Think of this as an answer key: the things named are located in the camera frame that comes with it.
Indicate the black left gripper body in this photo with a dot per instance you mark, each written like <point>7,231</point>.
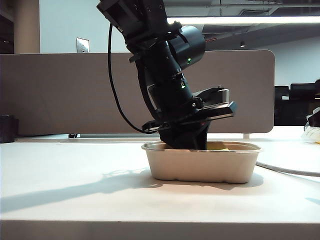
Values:
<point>182,125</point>

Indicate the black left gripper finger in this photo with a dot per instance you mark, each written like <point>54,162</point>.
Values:
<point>175,142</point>
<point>200,140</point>

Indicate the yellow sponge with green pad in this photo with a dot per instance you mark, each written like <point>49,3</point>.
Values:
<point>218,147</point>

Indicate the beige paper lunch box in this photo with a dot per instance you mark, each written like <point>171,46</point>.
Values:
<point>202,166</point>

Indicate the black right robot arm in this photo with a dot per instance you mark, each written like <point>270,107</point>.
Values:
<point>314,117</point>

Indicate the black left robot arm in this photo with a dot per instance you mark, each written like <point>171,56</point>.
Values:
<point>160,65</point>

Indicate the white divider support foot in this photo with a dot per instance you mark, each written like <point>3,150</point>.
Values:
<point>246,136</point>

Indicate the black pendant ceiling lamp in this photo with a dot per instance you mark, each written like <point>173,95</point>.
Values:
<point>242,44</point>

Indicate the black divider clamp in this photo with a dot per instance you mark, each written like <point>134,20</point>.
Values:
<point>72,136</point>

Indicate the white plastic bag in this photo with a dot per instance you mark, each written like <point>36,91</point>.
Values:
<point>312,136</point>

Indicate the grey-brown desk divider panel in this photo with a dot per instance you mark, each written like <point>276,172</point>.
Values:
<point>62,92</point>

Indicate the long ceiling light strip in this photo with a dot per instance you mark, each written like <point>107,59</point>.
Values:
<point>250,20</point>

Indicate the black cylindrical container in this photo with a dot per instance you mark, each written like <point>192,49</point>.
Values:
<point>8,128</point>

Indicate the silver divider base rail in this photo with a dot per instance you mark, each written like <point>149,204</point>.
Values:
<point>112,135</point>

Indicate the metal wall switch plate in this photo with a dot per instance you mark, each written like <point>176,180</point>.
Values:
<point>83,45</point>

